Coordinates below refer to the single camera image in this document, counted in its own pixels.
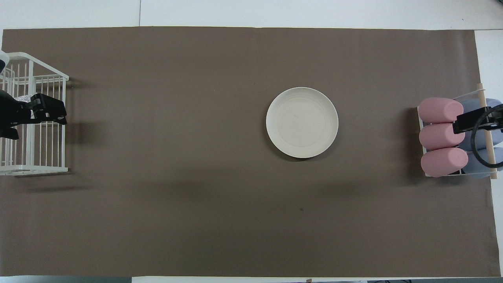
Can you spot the brown table mat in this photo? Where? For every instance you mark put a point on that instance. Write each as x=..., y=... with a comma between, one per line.
x=196, y=157

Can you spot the white cup holder rack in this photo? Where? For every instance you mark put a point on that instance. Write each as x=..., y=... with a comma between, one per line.
x=490, y=149

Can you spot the silver mesh sponge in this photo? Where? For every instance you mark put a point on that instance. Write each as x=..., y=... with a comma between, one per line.
x=23, y=98

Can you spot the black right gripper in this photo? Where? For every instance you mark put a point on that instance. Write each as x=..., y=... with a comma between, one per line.
x=497, y=120

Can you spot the pink plastic cup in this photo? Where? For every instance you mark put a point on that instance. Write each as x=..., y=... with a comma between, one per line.
x=442, y=162
x=438, y=136
x=438, y=110

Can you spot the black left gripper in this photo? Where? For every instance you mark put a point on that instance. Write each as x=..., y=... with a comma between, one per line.
x=11, y=116

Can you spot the cream round plate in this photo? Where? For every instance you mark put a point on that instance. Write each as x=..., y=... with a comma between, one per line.
x=301, y=122

